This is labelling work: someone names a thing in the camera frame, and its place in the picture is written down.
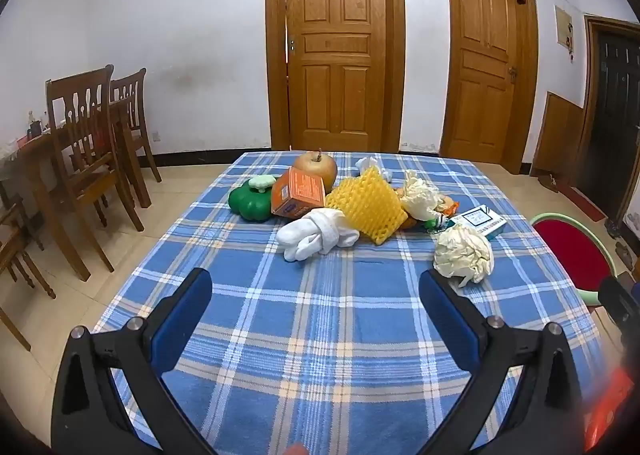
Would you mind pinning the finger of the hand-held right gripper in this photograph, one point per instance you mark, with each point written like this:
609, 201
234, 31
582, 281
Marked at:
620, 307

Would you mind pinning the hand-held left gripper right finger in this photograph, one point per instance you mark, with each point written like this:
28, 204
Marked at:
447, 320

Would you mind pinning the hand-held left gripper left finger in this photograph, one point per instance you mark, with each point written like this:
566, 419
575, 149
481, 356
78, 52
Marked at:
182, 320

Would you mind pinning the white tissue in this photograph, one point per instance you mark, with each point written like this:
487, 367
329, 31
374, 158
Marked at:
462, 252

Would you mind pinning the red stool with green rim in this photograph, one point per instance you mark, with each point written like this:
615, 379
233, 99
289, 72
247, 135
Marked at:
570, 255

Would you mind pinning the green blue plastic caps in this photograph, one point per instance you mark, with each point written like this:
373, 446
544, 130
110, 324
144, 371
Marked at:
434, 224

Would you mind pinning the blue white cardboard box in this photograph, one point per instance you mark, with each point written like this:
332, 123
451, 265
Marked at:
480, 222

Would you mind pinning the orange mesh bag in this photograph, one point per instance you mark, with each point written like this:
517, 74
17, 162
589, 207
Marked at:
411, 222

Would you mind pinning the orange snack packet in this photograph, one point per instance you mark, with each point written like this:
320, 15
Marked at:
447, 206

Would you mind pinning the cream plastic bag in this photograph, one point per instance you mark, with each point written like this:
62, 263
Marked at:
420, 195

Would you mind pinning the yellow foam fruit net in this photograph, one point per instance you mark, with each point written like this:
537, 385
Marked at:
367, 207

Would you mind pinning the white sock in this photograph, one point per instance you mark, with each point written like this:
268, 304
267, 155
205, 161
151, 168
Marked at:
320, 235

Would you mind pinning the orange cardboard box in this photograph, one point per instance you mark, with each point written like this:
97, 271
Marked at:
295, 195

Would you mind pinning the clear plastic bag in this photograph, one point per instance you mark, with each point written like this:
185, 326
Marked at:
371, 168

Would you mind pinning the orange plastic stool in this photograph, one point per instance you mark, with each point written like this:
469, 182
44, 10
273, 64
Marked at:
607, 410

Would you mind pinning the red doormat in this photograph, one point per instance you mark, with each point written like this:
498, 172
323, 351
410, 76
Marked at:
582, 202

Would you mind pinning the blue plaid tablecloth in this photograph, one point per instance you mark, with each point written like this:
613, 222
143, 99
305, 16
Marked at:
320, 335

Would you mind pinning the green toy bell pepper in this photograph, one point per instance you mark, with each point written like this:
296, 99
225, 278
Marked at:
250, 205

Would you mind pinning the brown slippers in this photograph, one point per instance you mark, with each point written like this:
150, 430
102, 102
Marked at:
547, 181

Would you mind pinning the wooden dining chair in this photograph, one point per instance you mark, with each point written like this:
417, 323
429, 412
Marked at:
80, 135
132, 125
15, 245

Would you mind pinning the dark entrance door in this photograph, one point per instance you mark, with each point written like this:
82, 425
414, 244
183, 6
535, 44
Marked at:
612, 120

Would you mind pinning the red yellow apple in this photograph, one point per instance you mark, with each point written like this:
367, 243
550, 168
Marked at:
315, 169

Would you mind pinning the wooden dining table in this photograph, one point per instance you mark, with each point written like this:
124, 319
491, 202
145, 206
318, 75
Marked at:
35, 160

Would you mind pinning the arched panel wooden door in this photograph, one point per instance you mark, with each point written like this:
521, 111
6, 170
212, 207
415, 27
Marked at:
335, 45

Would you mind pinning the wooden wall panel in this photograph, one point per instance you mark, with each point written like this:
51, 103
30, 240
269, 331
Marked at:
557, 135

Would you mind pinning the beige wall fuse box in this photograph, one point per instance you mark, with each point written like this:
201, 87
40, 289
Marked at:
565, 27

